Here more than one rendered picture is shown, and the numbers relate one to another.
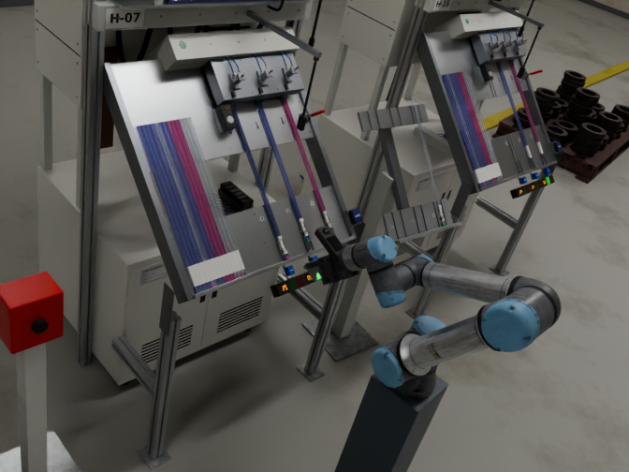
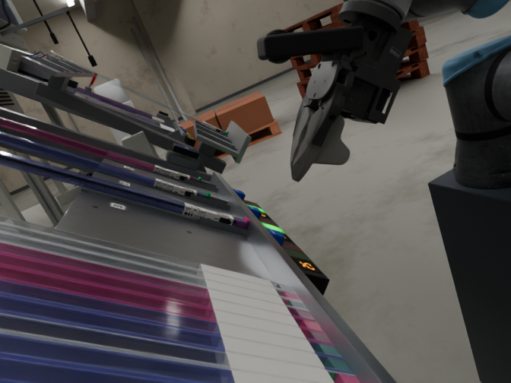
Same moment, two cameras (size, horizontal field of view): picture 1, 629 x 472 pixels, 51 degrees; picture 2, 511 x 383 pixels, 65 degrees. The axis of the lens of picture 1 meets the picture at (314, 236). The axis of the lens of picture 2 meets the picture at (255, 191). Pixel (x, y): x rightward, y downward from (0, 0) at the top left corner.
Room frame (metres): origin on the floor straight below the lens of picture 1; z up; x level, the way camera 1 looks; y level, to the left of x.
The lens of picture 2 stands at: (1.38, 0.38, 0.91)
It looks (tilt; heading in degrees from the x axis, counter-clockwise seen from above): 18 degrees down; 313
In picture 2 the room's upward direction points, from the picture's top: 23 degrees counter-clockwise
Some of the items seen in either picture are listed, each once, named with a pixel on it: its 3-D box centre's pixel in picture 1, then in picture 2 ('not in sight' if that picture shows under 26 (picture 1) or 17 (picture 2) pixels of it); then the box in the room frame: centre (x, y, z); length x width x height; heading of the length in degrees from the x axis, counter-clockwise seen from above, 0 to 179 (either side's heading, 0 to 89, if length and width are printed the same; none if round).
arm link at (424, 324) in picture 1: (425, 342); (486, 83); (1.50, -0.40, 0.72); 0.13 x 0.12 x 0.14; 143
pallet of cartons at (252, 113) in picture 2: not in sight; (223, 129); (4.64, -3.01, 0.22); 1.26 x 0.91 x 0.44; 47
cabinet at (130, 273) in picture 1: (160, 256); not in sight; (2.08, 0.57, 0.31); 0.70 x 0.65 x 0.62; 141
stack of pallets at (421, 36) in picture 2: not in sight; (350, 50); (3.38, -4.15, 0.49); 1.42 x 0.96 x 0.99; 145
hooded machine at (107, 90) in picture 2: not in sight; (122, 118); (8.04, -4.15, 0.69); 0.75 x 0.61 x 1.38; 147
